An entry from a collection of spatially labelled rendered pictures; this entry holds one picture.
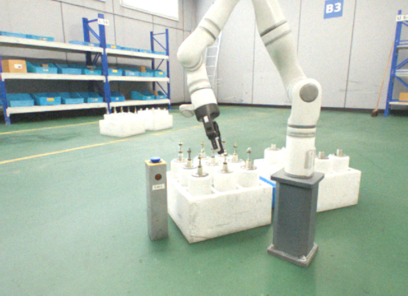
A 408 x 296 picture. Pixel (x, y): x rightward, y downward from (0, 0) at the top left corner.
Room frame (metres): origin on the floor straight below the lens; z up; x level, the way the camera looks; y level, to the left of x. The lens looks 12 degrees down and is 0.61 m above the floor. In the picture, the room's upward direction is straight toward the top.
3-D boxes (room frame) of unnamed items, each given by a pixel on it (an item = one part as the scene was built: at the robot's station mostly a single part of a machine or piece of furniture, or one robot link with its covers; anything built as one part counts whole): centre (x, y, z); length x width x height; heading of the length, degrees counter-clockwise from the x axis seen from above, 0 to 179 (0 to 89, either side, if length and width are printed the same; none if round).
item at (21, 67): (4.67, 3.07, 0.89); 0.31 x 0.24 x 0.20; 53
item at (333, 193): (1.47, -0.54, 0.09); 0.39 x 0.39 x 0.18; 22
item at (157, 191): (1.05, 0.19, 0.16); 0.07 x 0.07 x 0.31; 24
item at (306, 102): (0.94, -0.33, 0.54); 0.09 x 0.09 x 0.17; 0
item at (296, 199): (0.94, -0.33, 0.15); 0.15 x 0.15 x 0.30; 53
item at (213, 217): (1.24, -0.04, 0.09); 0.39 x 0.39 x 0.18; 24
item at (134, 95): (6.80, 1.51, 0.36); 0.50 x 0.38 x 0.21; 52
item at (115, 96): (6.13, 2.03, 0.36); 0.50 x 0.38 x 0.21; 54
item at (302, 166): (0.94, -0.33, 0.39); 0.09 x 0.09 x 0.17; 53
